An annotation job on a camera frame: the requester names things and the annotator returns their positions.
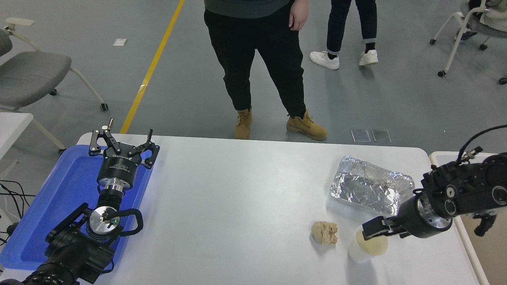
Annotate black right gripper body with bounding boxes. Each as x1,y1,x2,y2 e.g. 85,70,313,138
394,196,430,239

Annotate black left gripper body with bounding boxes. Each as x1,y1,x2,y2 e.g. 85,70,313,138
97,143,142,186

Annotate white paper cup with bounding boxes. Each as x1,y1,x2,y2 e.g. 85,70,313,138
348,228,389,264

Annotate person's left hand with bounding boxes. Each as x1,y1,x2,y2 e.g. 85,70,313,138
289,0,309,31

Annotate silver foil tray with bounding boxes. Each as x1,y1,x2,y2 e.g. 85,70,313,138
330,155,415,217

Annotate crumpled tan paper ball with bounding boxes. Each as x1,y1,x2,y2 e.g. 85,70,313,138
311,221,338,245

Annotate blue plastic tray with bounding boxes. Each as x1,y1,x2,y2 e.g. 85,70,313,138
0,144,154,272

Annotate large pale bin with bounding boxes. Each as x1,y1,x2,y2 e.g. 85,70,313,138
429,151,507,285

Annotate small white side table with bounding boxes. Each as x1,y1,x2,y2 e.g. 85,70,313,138
0,112,34,159

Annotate grey office chair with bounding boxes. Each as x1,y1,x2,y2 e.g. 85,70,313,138
0,18,109,156

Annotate person in tan boots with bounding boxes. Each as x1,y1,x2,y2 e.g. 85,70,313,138
204,0,328,141

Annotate person in white shoes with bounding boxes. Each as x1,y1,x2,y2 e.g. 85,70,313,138
310,0,379,70

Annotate cream fabric bundle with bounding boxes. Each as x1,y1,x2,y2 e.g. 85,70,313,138
480,0,507,32

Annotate black cables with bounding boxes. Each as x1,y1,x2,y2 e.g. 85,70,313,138
0,180,30,246

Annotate white frame chair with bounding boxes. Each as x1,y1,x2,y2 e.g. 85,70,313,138
430,0,507,85

